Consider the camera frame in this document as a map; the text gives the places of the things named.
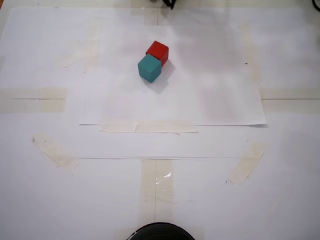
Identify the red cube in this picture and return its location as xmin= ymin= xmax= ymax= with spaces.
xmin=145 ymin=40 xmax=170 ymax=68

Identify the teal blue cube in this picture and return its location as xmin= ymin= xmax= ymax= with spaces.
xmin=137 ymin=54 xmax=162 ymax=84

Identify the white paper sheet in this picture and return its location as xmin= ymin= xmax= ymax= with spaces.
xmin=4 ymin=7 xmax=320 ymax=160
xmin=79 ymin=24 xmax=268 ymax=128

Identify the black round dome object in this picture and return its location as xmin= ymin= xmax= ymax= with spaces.
xmin=128 ymin=221 xmax=196 ymax=240

